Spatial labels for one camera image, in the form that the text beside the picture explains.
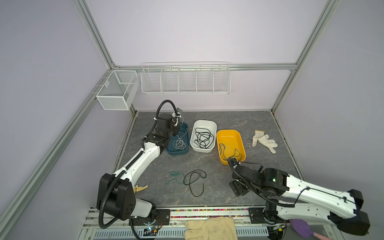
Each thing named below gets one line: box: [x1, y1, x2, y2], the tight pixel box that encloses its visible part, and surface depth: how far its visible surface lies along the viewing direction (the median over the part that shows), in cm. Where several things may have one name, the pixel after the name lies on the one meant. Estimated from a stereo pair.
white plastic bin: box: [190, 119, 218, 153], surface depth 107 cm
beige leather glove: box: [184, 216, 238, 240], surface depth 72 cm
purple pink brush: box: [289, 219, 333, 240], surface depth 72 cm
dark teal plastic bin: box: [165, 122, 190, 156], surface depth 100 cm
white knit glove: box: [252, 130, 278, 154], surface depth 104 cm
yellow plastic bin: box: [216, 129, 247, 166], surface depth 101 cm
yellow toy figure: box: [135, 185, 148, 192], surface depth 84 cm
